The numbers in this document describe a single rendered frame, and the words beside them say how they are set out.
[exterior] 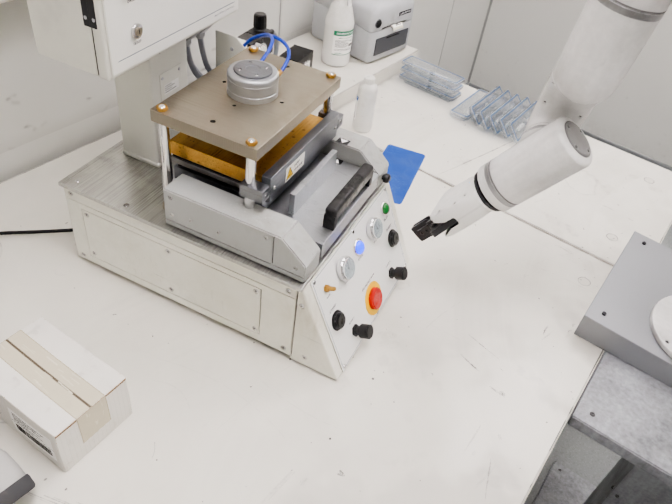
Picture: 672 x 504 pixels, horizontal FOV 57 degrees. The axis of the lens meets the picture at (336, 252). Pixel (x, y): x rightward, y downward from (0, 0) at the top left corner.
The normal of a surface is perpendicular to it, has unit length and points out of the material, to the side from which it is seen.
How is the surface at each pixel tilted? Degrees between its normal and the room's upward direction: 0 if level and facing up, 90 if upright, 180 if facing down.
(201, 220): 90
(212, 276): 90
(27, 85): 90
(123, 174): 0
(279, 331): 90
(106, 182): 0
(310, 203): 0
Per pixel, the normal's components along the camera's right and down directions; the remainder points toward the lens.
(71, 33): -0.43, 0.57
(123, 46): 0.89, 0.37
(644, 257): 0.12, -0.69
